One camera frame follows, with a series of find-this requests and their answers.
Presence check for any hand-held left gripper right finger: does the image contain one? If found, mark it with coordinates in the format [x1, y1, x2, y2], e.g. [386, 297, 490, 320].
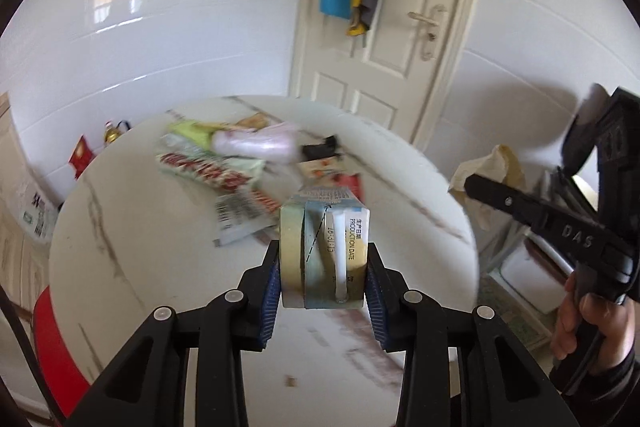
[366, 243, 581, 427]

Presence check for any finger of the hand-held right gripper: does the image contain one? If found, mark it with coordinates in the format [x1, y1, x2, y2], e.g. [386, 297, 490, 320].
[464, 174, 608, 265]

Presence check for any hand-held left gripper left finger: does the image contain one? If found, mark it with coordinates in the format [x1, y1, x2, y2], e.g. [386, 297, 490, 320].
[65, 239, 283, 427]

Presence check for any milk carton with straw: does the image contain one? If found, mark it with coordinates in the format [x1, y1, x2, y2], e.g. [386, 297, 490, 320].
[279, 187, 372, 310]

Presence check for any person's right forearm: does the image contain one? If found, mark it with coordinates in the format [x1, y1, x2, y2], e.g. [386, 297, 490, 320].
[549, 347, 640, 427]

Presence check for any person's right hand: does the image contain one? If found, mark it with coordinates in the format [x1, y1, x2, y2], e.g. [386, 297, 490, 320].
[551, 269, 638, 370]

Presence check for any white plastic stool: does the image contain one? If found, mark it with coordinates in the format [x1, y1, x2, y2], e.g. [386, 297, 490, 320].
[492, 227, 573, 314]

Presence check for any white wrapper with barcode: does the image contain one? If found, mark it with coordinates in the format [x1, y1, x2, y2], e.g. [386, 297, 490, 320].
[212, 189, 281, 248]

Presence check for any patterned floor mat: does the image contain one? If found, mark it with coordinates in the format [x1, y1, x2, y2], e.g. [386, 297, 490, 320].
[475, 282, 556, 354]

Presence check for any printed paper packet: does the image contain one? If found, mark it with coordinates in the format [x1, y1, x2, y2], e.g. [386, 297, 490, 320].
[297, 158, 346, 188]

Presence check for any red and white snack wrapper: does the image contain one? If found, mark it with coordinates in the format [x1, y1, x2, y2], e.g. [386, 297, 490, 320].
[156, 149, 266, 194]

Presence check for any small black object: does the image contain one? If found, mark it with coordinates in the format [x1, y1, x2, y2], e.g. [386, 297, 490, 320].
[302, 136, 341, 160]

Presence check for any light green wrapper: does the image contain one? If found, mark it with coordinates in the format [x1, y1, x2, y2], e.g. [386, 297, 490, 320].
[167, 121, 236, 148]

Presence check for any white panel door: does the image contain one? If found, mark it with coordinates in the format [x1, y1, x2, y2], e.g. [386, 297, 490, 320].
[287, 0, 488, 142]

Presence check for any red stool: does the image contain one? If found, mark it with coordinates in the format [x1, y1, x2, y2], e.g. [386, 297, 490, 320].
[32, 284, 93, 423]

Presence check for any yellow oil bottle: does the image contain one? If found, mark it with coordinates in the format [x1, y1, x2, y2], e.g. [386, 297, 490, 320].
[104, 119, 132, 148]

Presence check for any red packet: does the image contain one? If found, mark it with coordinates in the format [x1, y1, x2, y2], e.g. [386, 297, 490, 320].
[68, 135, 96, 180]

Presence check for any cream floor cabinet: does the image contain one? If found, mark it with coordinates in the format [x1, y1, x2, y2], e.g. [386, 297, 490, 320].
[0, 92, 51, 313]

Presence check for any cream door handle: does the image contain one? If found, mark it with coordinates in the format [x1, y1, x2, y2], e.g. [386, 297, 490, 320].
[407, 4, 447, 62]

